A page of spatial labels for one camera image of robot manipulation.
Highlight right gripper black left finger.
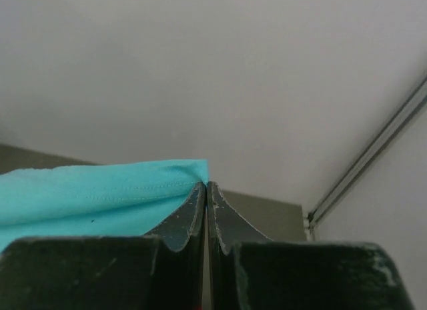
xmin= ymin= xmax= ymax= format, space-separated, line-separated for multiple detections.
xmin=146 ymin=183 xmax=205 ymax=309

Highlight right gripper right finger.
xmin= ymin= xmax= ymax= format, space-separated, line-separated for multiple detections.
xmin=206 ymin=181 xmax=270 ymax=309

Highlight bright cyan t shirt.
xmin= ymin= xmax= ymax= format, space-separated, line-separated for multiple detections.
xmin=1 ymin=159 xmax=209 ymax=249

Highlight right aluminium frame post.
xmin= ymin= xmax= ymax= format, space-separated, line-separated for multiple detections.
xmin=304 ymin=75 xmax=426 ymax=241

